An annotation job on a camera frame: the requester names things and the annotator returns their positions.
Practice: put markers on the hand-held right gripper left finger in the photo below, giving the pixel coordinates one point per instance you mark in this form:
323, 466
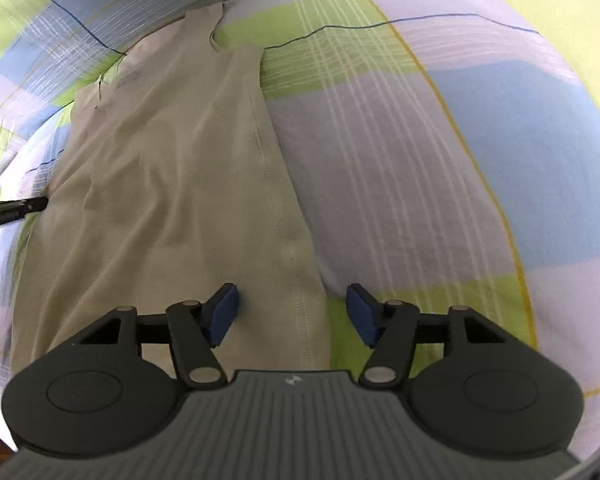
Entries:
226, 310

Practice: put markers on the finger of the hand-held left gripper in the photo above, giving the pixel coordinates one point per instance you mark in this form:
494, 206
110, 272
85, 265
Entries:
15, 209

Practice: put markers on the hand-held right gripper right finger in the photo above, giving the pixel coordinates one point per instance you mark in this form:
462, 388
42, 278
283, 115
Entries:
359, 310

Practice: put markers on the beige sleeveless top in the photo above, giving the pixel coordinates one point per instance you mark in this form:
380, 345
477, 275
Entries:
180, 200

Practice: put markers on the plaid blue green blanket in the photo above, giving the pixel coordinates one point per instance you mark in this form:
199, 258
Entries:
405, 160

